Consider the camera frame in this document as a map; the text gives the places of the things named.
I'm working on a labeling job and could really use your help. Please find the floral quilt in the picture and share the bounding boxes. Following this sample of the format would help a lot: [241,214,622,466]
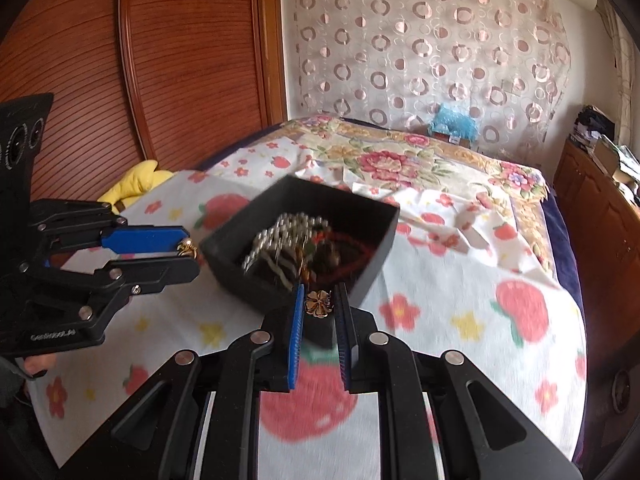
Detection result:
[283,116,554,275]

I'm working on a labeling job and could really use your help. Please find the black jewelry box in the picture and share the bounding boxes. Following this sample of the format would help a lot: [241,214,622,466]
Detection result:
[198,173,402,351]

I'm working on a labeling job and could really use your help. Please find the white pearl necklace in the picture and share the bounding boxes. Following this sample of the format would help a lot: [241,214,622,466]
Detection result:
[241,211,331,291]

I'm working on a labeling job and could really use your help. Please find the wooden wardrobe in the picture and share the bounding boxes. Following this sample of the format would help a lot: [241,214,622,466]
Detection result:
[1,0,286,200]

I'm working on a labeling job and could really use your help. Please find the wooden sideboard cabinet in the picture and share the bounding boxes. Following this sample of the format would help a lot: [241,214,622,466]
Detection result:
[553,141,639,368]

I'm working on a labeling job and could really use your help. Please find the strawberry print white sheet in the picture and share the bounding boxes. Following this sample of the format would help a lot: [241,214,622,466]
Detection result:
[24,134,589,480]

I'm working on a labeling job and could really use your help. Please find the left hand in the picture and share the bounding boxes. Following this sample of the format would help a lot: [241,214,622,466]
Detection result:
[23,353,56,378]

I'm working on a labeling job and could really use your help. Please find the blue plush toy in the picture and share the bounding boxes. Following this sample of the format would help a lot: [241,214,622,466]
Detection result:
[427,104,478,143]

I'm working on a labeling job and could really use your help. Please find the yellow plush toy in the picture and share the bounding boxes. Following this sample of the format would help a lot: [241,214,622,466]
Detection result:
[98,159,174,212]

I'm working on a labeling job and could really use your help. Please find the red cord bracelet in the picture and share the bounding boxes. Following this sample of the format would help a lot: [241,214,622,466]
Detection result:
[314,231,384,283]

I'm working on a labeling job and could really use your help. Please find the gold flower earring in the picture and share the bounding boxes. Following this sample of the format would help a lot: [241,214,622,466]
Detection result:
[304,290,333,318]

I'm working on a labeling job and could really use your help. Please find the cardboard box with papers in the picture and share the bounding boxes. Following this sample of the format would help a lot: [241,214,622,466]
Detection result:
[591,136,639,194]

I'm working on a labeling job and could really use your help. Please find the small gold earring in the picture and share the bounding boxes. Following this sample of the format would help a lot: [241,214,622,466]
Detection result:
[177,238,198,259]

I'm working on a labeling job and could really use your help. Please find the dark clothes pile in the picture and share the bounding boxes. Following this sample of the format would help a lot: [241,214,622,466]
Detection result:
[568,105,615,152]

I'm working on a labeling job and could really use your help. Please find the beige window drape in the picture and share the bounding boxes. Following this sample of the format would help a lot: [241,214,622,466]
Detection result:
[597,0,636,148]

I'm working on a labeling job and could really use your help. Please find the pink circle pattern curtain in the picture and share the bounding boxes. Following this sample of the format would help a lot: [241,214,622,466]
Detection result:
[281,0,572,166]

